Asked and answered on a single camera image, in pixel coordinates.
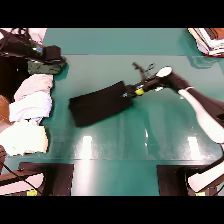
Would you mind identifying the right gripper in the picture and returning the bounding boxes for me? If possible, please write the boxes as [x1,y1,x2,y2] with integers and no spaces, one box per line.
[125,77,161,99]

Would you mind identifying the black garment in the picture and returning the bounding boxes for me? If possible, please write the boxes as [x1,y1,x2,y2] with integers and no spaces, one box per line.
[0,29,67,65]
[68,80,135,128]

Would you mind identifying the orange-brown garment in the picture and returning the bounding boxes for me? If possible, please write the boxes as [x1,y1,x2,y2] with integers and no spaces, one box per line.
[204,27,224,41]

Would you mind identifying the dark green garment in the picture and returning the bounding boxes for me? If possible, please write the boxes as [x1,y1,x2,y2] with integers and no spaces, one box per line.
[27,59,67,76]

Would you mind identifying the pale grey garment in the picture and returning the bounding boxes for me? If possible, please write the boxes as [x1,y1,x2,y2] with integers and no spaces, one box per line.
[13,73,55,103]

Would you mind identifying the pale lavender garment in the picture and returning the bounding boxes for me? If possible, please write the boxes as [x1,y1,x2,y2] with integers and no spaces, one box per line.
[8,91,54,125]

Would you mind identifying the pale pink garment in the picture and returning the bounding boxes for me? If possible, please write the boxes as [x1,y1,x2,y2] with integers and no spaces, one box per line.
[27,27,48,45]

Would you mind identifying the black cable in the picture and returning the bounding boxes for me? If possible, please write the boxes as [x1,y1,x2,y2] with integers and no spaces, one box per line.
[0,159,45,197]

